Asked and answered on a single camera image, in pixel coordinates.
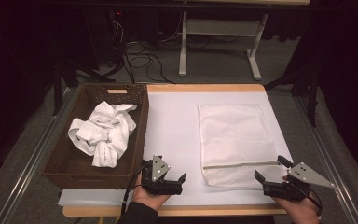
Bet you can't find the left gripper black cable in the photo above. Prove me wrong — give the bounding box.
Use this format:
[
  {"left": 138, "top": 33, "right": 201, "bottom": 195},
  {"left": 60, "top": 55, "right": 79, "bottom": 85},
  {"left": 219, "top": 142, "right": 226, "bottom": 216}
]
[{"left": 120, "top": 166, "right": 145, "bottom": 216}]

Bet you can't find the white towel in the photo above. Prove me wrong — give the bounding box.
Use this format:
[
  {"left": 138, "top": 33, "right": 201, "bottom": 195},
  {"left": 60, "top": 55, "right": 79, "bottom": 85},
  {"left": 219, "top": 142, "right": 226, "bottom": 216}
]
[{"left": 197, "top": 103, "right": 288, "bottom": 189}]

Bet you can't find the black floor cable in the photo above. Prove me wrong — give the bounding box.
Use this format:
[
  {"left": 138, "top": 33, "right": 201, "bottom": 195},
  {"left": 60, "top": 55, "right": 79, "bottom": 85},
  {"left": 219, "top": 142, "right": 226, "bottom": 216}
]
[{"left": 122, "top": 40, "right": 176, "bottom": 85}]

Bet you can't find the white table sheet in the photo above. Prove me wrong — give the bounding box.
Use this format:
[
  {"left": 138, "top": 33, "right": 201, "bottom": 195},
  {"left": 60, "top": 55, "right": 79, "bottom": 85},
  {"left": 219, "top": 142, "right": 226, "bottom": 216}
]
[{"left": 58, "top": 91, "right": 294, "bottom": 207}]

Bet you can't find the white metal frame desk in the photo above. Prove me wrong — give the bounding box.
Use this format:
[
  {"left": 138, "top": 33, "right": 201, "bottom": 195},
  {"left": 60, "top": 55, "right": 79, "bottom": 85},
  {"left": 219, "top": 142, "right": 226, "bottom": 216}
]
[{"left": 173, "top": 0, "right": 311, "bottom": 82}]

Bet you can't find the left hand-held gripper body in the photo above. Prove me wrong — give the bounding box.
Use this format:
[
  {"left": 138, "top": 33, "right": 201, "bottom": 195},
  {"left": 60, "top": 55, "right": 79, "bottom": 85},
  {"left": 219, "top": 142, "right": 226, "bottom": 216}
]
[{"left": 141, "top": 154, "right": 171, "bottom": 196}]

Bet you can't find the dark computer tower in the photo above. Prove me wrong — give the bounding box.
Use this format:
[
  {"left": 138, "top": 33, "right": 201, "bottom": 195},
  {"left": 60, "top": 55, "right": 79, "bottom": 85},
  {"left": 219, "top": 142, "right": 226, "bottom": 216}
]
[{"left": 83, "top": 8, "right": 126, "bottom": 68}]

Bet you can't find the white shirt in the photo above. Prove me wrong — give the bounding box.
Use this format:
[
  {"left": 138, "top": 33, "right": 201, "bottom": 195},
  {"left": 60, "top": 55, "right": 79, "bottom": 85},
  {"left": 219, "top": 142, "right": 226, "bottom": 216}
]
[{"left": 67, "top": 101, "right": 138, "bottom": 169}]

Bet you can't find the brown wicker basket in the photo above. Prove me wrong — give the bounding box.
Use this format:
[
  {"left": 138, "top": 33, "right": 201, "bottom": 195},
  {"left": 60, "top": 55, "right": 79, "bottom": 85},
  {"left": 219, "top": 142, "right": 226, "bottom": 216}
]
[{"left": 41, "top": 83, "right": 150, "bottom": 190}]

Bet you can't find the metal floor rail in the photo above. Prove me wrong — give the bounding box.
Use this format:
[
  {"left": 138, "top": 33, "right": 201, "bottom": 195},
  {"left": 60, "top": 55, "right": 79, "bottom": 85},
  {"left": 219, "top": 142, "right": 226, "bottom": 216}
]
[
  {"left": 0, "top": 87, "right": 82, "bottom": 224},
  {"left": 293, "top": 96, "right": 358, "bottom": 224}
]

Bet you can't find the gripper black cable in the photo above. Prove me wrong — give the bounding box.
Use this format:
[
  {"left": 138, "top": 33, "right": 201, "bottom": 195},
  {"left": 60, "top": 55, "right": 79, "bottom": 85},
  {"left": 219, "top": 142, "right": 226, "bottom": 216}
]
[
  {"left": 120, "top": 166, "right": 145, "bottom": 216},
  {"left": 292, "top": 183, "right": 324, "bottom": 218}
]

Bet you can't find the person's right hand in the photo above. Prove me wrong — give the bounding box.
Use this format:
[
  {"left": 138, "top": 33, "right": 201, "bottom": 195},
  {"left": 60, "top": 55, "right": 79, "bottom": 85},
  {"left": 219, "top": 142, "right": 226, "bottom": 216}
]
[{"left": 273, "top": 189, "right": 322, "bottom": 224}]

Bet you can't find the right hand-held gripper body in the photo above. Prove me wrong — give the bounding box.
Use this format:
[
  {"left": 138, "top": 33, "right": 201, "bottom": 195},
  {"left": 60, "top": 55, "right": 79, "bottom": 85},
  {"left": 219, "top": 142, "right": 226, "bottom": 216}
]
[{"left": 263, "top": 161, "right": 335, "bottom": 203}]

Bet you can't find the black metal stand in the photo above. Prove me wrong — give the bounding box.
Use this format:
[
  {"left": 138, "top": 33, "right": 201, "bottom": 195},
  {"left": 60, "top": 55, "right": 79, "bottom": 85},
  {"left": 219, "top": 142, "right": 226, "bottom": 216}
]
[
  {"left": 264, "top": 66, "right": 321, "bottom": 128},
  {"left": 52, "top": 57, "right": 116, "bottom": 117}
]

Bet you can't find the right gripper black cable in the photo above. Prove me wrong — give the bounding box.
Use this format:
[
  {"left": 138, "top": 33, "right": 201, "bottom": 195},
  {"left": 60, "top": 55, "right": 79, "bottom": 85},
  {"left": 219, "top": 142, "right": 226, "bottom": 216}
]
[{"left": 292, "top": 183, "right": 324, "bottom": 218}]

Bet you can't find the person's left hand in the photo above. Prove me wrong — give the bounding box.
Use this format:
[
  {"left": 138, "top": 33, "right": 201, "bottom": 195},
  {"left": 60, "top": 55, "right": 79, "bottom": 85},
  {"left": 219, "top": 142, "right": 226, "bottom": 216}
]
[{"left": 131, "top": 173, "right": 171, "bottom": 212}]

